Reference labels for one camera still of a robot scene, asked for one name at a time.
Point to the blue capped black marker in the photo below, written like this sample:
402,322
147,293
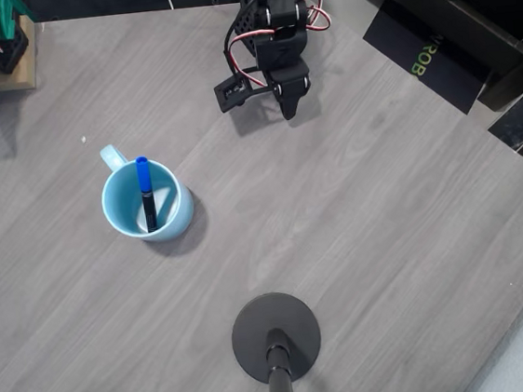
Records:
144,175

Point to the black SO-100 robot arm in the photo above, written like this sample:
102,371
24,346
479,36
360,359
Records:
282,11

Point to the light blue ceramic mug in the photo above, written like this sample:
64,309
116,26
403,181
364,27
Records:
117,206

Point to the black box green lettering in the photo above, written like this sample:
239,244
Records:
444,60

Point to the black round stand base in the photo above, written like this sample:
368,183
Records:
274,316

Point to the dark screen phone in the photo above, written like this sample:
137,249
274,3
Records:
522,119

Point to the wooden base board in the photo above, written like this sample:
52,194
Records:
19,76

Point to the green plastic clamp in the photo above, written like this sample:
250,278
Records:
6,19

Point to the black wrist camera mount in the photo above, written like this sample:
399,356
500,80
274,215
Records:
232,91

